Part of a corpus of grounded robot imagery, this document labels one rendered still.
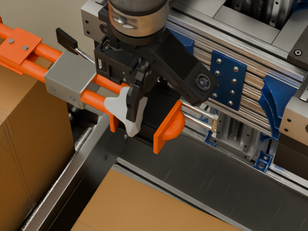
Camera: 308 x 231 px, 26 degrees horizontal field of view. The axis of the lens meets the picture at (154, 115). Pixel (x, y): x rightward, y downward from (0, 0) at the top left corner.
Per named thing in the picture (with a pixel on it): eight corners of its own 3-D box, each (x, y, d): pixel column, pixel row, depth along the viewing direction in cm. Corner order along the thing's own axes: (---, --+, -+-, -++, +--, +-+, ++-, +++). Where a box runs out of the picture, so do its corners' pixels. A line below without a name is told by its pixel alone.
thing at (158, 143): (110, 131, 102) (108, 112, 98) (134, 97, 106) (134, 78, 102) (157, 155, 100) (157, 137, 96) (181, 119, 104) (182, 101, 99)
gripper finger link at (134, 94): (135, 107, 97) (146, 58, 92) (145, 112, 97) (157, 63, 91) (118, 122, 94) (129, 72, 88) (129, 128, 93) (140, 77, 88)
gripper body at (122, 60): (124, 41, 98) (121, -17, 88) (175, 66, 96) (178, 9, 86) (95, 77, 94) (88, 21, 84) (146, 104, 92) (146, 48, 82)
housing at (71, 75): (45, 94, 107) (41, 76, 103) (69, 65, 110) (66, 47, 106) (81, 112, 105) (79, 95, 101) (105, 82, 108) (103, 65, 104)
